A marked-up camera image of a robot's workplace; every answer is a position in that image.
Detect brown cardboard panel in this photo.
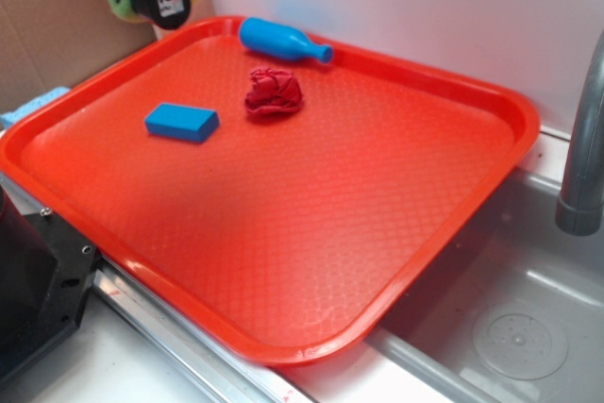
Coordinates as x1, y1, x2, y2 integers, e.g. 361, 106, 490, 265
1, 0, 155, 111

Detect blue plastic bottle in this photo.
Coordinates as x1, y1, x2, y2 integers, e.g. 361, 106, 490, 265
239, 17, 334, 63

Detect blue rectangular block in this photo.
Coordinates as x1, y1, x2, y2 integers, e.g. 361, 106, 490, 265
144, 103, 220, 143

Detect crumpled red cloth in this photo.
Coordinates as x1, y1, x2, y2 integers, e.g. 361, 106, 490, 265
243, 67, 304, 115

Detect light blue sponge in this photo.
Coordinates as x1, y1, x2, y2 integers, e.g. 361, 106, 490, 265
1, 86, 71, 129

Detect red plastic tray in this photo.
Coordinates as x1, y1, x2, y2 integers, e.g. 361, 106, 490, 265
1, 17, 540, 366

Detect grey plastic sink basin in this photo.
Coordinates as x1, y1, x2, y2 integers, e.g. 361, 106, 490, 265
301, 167, 604, 403

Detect grey faucet spout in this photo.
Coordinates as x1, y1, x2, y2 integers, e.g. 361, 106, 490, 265
555, 38, 603, 236

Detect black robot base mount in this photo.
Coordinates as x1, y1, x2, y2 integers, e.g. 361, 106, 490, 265
1, 192, 99, 388

